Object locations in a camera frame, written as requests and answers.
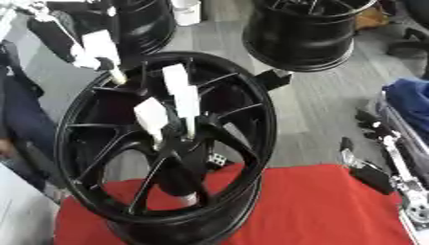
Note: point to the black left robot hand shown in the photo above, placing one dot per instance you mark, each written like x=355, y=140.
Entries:
x=56, y=35

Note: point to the white container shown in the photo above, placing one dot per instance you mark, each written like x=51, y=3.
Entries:
x=187, y=12

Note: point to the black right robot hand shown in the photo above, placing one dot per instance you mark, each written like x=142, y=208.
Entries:
x=373, y=178

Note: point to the person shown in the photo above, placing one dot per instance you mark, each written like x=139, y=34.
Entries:
x=22, y=115

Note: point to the black spoked wheel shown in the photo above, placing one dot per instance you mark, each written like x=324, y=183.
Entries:
x=246, y=105

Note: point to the black post with white band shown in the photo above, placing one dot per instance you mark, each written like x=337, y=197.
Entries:
x=177, y=182

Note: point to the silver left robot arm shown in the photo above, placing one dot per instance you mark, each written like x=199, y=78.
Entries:
x=17, y=9

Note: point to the brown bag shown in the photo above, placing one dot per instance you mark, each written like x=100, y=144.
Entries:
x=371, y=17

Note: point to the black stand bracket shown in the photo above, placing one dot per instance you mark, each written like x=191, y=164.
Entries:
x=273, y=79

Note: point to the black wheel rim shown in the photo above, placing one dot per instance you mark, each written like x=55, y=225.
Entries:
x=301, y=35
x=146, y=25

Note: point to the blue bag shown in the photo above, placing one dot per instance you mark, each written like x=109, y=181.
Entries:
x=410, y=99

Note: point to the white pin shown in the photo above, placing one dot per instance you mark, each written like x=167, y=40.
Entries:
x=101, y=44
x=174, y=76
x=187, y=102
x=151, y=116

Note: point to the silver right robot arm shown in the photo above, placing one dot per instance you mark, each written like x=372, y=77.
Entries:
x=418, y=210

